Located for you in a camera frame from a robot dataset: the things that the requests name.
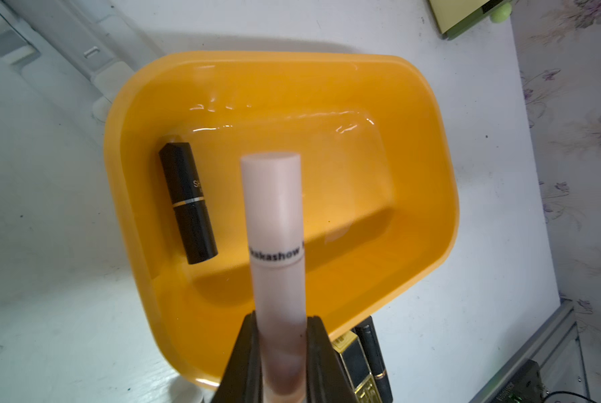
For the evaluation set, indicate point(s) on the black gold lipstick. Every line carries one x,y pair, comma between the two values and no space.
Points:
353,362

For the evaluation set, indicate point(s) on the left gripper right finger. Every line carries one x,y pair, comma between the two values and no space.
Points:
325,381

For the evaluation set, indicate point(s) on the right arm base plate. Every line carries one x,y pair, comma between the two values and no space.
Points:
525,385

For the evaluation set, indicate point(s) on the yellow plastic storage box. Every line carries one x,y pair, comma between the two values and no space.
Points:
380,201

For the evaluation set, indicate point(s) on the pink lip gloss tube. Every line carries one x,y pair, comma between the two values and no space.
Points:
272,192

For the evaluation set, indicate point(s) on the green pink drawer organizer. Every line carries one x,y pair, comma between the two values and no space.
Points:
455,17

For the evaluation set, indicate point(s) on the clear acrylic holder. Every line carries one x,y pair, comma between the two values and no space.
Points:
96,37

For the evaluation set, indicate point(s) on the slim black lipstick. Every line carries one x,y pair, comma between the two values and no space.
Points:
367,335

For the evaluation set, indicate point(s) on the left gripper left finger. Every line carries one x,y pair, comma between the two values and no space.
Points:
242,381

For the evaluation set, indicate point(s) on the black lipstick tube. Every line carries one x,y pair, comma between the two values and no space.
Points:
188,202

